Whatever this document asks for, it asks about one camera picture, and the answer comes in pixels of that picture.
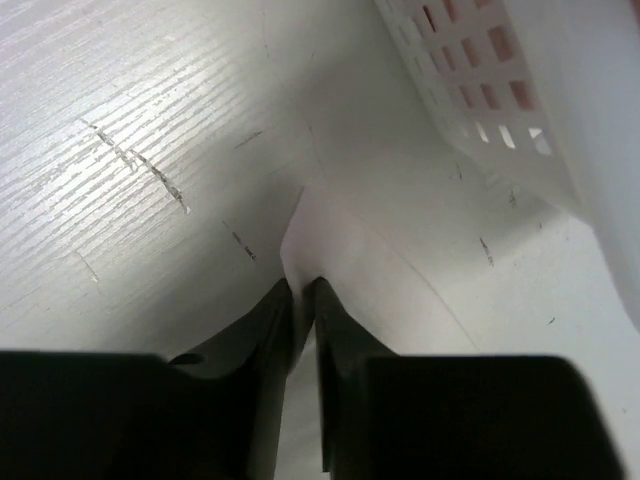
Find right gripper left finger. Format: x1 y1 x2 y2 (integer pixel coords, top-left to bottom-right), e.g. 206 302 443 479
170 279 296 479

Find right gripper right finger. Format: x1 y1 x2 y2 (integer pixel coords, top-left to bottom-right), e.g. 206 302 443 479
310 277 395 479

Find white and green t shirt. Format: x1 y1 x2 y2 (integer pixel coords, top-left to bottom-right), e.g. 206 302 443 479
269 187 484 480

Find white plastic basket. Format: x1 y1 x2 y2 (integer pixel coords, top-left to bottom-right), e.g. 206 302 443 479
377 0 639 322

